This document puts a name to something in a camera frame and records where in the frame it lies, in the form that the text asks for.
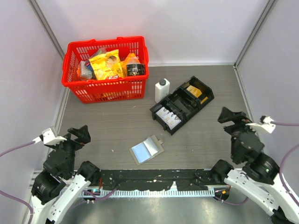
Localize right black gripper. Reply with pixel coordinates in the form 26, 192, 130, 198
217, 106, 262, 160

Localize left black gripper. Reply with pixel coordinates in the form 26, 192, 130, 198
50, 124, 91, 175

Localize grey leather card holder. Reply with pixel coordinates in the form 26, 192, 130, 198
129, 135, 164, 166

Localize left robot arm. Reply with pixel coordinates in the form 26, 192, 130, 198
28, 125, 100, 224

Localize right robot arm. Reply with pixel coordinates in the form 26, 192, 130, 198
211, 107, 299, 224

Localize white card boxes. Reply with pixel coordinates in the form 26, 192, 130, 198
155, 107, 181, 130

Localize black compartment organizer tray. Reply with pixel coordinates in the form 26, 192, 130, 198
150, 76, 214, 135

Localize grey green snack packet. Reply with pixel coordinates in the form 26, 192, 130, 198
77, 61, 93, 80

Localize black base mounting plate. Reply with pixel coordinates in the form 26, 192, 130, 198
72, 168, 239, 191

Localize white bottle grey cap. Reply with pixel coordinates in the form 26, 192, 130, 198
155, 78, 170, 103

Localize red plastic shopping basket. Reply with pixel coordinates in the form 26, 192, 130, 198
62, 36, 149, 104

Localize yellow chips bag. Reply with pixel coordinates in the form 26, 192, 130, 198
89, 49, 125, 80

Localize black labelled jar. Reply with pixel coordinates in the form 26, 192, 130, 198
126, 63, 145, 77

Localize orange snack bag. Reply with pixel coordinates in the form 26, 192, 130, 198
121, 53, 140, 76

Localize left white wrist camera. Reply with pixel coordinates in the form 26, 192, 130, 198
33, 127, 67, 146

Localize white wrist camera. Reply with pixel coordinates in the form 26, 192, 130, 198
33, 127, 67, 146
246, 115, 276, 133

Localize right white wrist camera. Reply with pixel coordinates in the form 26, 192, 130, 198
246, 115, 276, 133

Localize white slotted cable duct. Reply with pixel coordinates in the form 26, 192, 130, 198
79, 189, 215, 198

